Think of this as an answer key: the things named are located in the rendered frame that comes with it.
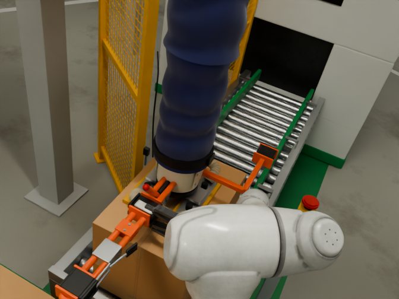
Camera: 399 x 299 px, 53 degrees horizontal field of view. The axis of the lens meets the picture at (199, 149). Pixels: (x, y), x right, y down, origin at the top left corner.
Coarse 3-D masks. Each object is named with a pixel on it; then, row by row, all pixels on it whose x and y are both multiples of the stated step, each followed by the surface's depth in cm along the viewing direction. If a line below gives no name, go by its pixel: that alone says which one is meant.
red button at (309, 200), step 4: (304, 196) 162; (308, 196) 162; (312, 196) 162; (304, 200) 160; (308, 200) 160; (312, 200) 160; (316, 200) 161; (304, 204) 159; (308, 204) 158; (312, 204) 159; (316, 204) 159; (308, 208) 159; (312, 208) 158; (316, 208) 159
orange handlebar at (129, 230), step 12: (216, 180) 155; (228, 180) 154; (252, 180) 157; (168, 192) 145; (240, 192) 152; (132, 216) 133; (120, 228) 128; (132, 228) 128; (84, 264) 117; (96, 276) 114
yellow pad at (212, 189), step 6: (204, 180) 169; (204, 186) 163; (210, 186) 167; (216, 186) 168; (210, 192) 164; (216, 192) 167; (204, 198) 161; (210, 198) 162; (180, 204) 157; (186, 204) 153; (192, 204) 154; (204, 204) 159; (174, 210) 154; (180, 210) 154; (186, 210) 154
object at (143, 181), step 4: (152, 168) 170; (148, 172) 168; (144, 176) 166; (140, 180) 163; (144, 180) 163; (148, 180) 163; (140, 184) 161; (144, 184) 158; (148, 184) 158; (152, 184) 162; (140, 188) 159; (128, 196) 155; (124, 200) 154; (128, 200) 154
